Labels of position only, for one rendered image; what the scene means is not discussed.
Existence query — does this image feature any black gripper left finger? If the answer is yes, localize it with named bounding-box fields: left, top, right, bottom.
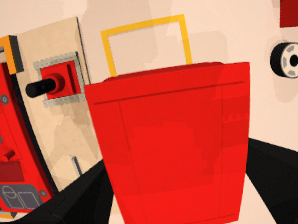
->
left=0, top=160, right=114, bottom=224

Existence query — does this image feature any black toy tyre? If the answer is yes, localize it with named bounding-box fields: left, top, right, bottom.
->
left=270, top=41, right=298, bottom=79

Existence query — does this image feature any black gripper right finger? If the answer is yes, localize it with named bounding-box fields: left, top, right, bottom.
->
left=246, top=137, right=298, bottom=224

